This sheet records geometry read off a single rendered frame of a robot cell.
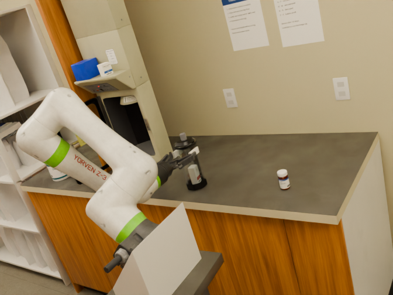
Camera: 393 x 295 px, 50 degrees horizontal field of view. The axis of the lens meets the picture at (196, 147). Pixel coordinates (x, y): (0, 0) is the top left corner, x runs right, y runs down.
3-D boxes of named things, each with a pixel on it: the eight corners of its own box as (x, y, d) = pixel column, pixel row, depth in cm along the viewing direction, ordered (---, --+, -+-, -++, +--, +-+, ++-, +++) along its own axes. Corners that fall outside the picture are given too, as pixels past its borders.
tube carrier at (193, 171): (193, 177, 207) (182, 137, 200) (211, 178, 201) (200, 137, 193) (181, 188, 199) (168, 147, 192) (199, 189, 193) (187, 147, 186)
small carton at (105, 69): (109, 72, 217) (104, 61, 215) (113, 72, 213) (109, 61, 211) (100, 76, 215) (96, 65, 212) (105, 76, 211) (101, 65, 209)
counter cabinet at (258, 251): (134, 237, 355) (96, 142, 322) (397, 283, 234) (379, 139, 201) (76, 292, 307) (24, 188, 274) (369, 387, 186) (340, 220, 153)
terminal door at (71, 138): (120, 159, 248) (96, 96, 233) (78, 185, 228) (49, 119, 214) (119, 159, 248) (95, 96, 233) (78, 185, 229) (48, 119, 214)
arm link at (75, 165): (62, 164, 155) (74, 140, 161) (47, 170, 163) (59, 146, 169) (133, 210, 174) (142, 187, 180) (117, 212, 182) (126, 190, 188)
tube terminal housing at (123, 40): (148, 146, 269) (106, 27, 241) (188, 146, 250) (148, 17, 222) (123, 165, 251) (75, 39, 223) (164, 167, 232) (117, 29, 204)
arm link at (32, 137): (32, 119, 147) (29, 110, 158) (9, 147, 147) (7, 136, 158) (73, 147, 157) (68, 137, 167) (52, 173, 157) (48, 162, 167)
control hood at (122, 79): (95, 92, 234) (88, 75, 231) (137, 87, 215) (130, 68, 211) (80, 99, 226) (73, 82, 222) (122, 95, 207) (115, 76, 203)
